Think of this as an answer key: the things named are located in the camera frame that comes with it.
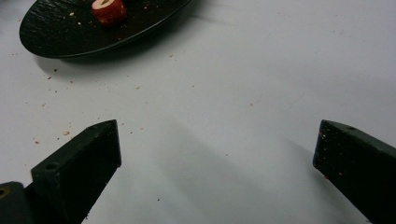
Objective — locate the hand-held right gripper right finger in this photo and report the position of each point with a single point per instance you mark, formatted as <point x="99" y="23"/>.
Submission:
<point x="358" y="161"/>

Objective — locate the red fruit piece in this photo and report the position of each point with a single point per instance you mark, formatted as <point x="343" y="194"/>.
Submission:
<point x="109" y="12"/>

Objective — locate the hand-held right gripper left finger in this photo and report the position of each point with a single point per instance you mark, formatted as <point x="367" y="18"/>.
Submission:
<point x="77" y="165"/>

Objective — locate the black round plate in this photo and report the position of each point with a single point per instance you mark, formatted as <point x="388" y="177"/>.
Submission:
<point x="62" y="34"/>

